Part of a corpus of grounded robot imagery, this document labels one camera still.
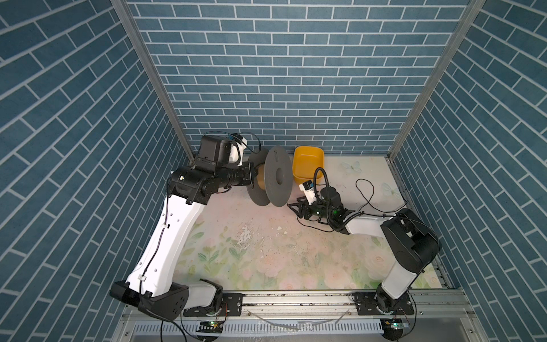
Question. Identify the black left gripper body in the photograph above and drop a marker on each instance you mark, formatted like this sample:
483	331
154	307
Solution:
233	175

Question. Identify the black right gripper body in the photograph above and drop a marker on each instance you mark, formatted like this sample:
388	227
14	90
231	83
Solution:
317	209

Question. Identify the grey perforated cable spool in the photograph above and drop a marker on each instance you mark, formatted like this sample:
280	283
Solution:
274	179

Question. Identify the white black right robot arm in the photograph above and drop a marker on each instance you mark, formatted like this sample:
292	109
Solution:
413	244

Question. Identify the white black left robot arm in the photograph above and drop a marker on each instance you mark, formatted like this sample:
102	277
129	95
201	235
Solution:
150	286

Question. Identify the yellow plastic bin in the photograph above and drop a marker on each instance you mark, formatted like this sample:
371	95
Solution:
306	160

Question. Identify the right green circuit board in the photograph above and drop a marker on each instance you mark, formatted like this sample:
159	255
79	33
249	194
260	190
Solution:
393	329

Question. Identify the green circuit board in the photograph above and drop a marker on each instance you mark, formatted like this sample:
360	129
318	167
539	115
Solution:
208	327
393	329

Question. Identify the left green circuit board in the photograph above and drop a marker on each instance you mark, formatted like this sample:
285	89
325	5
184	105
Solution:
208	327

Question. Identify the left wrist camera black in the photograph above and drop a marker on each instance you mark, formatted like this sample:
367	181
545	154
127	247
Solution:
216	152

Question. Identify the aluminium corner post left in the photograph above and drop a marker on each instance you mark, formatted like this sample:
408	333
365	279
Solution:
131	28

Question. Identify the aluminium corner post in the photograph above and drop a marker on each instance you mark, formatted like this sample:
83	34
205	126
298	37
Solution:
468	17
131	28

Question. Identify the aluminium corner post right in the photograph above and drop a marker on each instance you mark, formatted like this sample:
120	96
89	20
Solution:
468	17

